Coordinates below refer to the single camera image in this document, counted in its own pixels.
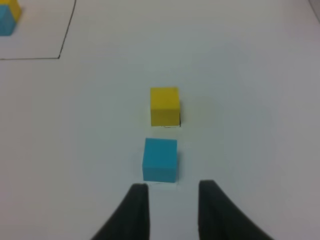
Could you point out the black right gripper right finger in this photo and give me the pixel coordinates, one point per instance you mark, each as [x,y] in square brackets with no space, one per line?
[220,219]

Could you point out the template blue cube block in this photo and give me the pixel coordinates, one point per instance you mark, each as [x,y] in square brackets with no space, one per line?
[7,21]

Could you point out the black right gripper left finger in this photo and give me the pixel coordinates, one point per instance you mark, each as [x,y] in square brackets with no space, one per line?
[131,219]

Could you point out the template yellow cube block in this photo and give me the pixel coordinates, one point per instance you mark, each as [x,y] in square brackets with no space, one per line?
[14,7]

